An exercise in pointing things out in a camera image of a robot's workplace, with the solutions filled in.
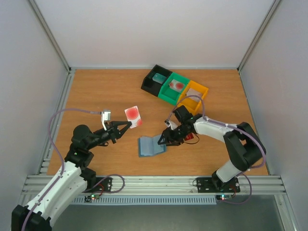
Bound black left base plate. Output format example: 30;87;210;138
84;177;112;193

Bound teal card in bin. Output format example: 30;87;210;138
152;73;167;84

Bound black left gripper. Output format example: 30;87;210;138
86;121;132;150

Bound yellow plastic bin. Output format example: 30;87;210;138
178;80;209;115

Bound red patterned card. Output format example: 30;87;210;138
169;79;185;92

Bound black plastic bin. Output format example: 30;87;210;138
141;64;172;97

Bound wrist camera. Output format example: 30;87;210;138
101;110;111;131
165;119;178;130

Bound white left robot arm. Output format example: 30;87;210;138
11;121;132;231

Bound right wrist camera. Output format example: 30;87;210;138
165;119;178;130

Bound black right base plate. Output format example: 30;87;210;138
195;177;241;193

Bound grey slotted cable duct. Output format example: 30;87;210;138
72;195;216;206

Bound aluminium front rail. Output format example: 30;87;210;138
21;175;286;195

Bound green plastic bin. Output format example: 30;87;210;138
158;72;190;105

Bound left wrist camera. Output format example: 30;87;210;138
101;110;111;131

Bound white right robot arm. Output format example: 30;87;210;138
157;105;266;191

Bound white VIP card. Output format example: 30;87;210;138
186;88;202;101

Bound teal card holder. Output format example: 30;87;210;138
138;135;167;157

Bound red VIP card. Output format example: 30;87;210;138
184;133;194;141

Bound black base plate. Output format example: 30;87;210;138
84;177;112;193
195;177;241;193

